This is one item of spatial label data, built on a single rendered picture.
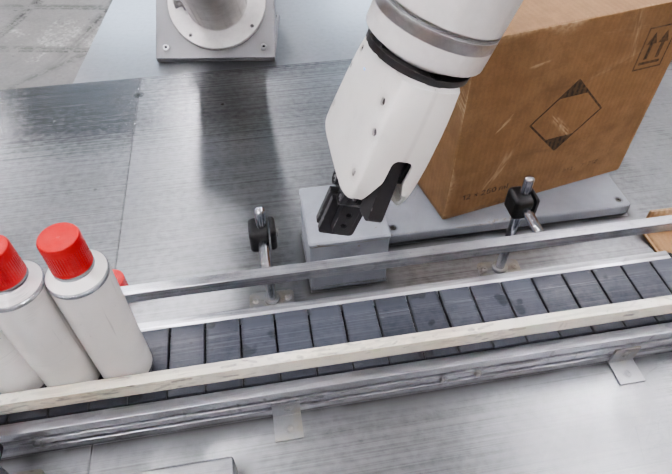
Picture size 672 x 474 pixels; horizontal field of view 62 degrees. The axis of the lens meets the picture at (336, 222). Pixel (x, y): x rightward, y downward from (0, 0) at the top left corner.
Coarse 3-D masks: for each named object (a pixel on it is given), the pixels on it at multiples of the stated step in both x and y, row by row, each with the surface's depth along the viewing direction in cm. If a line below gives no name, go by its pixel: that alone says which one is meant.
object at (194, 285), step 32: (608, 224) 61; (640, 224) 61; (352, 256) 58; (384, 256) 58; (416, 256) 58; (448, 256) 59; (128, 288) 55; (160, 288) 55; (192, 288) 56; (224, 288) 56
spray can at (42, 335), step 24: (0, 240) 43; (0, 264) 42; (24, 264) 45; (0, 288) 44; (24, 288) 45; (0, 312) 44; (24, 312) 45; (48, 312) 47; (24, 336) 47; (48, 336) 48; (72, 336) 51; (48, 360) 50; (72, 360) 52; (48, 384) 53
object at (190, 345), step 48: (480, 288) 65; (528, 288) 65; (576, 288) 65; (624, 288) 65; (144, 336) 61; (192, 336) 61; (240, 336) 62; (288, 336) 61; (336, 336) 61; (384, 336) 61; (528, 336) 61; (576, 336) 62; (240, 384) 57
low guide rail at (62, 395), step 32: (512, 320) 58; (544, 320) 58; (576, 320) 59; (608, 320) 60; (288, 352) 56; (320, 352) 56; (352, 352) 56; (384, 352) 57; (96, 384) 53; (128, 384) 53; (160, 384) 54; (192, 384) 55
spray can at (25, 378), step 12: (0, 336) 49; (0, 348) 50; (12, 348) 51; (0, 360) 51; (12, 360) 52; (24, 360) 53; (0, 372) 52; (12, 372) 52; (24, 372) 53; (0, 384) 53; (12, 384) 53; (24, 384) 54; (36, 384) 55
